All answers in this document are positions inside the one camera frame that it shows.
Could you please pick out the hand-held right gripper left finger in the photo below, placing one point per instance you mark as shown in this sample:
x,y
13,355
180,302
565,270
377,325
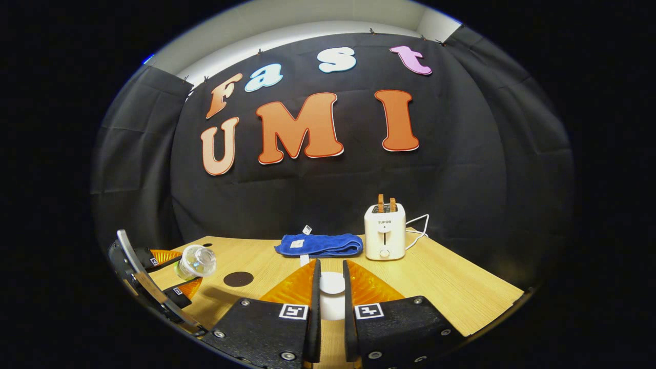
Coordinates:
x,y
314,328

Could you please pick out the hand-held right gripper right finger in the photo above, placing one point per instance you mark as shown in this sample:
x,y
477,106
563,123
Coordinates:
x,y
349,328

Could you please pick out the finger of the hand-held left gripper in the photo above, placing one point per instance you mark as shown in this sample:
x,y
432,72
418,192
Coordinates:
x,y
182,293
159,258

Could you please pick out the clear water bottle green label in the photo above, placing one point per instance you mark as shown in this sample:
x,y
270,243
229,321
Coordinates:
x,y
197,261

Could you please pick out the dark round coaster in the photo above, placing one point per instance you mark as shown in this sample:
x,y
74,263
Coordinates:
x,y
238,279

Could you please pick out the blue towel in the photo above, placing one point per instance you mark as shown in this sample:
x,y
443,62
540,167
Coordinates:
x,y
320,245

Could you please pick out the white toaster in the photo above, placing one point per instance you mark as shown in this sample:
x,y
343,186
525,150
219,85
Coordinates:
x,y
384,233

